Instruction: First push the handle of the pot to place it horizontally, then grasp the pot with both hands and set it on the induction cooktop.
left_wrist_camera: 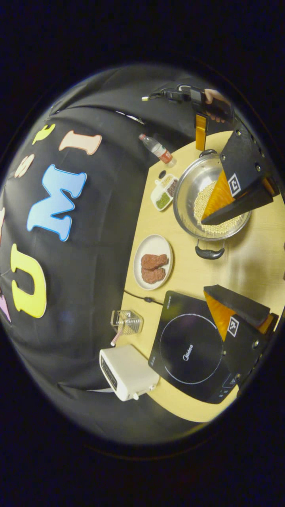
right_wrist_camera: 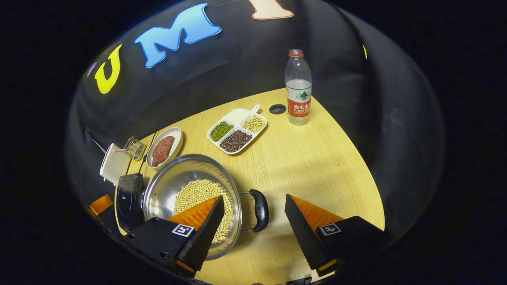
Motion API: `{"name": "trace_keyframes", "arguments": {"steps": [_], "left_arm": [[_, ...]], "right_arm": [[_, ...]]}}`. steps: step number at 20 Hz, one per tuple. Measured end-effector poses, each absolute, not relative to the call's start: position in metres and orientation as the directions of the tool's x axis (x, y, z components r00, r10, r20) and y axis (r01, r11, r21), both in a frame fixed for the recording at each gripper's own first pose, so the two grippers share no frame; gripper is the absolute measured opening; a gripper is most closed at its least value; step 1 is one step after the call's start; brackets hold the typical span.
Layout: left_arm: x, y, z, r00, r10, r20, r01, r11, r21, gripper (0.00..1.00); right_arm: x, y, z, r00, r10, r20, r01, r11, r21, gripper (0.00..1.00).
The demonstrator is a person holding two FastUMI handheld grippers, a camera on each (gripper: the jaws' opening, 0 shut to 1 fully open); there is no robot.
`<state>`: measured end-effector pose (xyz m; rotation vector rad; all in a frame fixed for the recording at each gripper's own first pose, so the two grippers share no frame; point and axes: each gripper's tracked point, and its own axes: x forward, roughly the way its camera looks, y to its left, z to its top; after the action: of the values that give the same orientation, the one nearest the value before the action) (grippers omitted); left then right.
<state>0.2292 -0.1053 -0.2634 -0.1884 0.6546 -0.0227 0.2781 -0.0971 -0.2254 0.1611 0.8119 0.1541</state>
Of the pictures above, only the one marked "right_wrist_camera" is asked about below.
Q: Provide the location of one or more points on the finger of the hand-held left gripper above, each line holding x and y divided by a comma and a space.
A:
101, 204

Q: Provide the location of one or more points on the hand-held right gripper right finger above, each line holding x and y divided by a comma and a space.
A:
303, 233

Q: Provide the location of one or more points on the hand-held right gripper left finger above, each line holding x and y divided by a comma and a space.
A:
206, 233

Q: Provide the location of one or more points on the black induction cooktop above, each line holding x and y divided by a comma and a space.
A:
128, 198

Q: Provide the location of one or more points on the stainless steel pot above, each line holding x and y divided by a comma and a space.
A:
186, 170

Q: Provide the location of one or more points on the white toaster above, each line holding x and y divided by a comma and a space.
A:
113, 164

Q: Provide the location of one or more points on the large pile of soybeans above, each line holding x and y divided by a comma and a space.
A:
198, 192

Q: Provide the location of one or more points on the pink straw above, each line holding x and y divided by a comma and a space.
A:
119, 150

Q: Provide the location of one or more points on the red meat slice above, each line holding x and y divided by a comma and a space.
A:
157, 156
168, 144

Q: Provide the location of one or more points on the pile of dark red beans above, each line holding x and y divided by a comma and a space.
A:
235, 141

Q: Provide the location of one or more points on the white round plate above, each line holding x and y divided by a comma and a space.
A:
177, 136

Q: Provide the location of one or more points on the pile of green mung beans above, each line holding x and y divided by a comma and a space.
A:
221, 131

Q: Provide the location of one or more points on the small pile of soybeans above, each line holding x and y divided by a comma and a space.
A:
253, 124

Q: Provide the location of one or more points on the white divided dish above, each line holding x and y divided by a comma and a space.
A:
235, 114

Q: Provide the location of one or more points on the clear plastic water bottle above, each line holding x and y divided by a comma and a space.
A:
298, 95

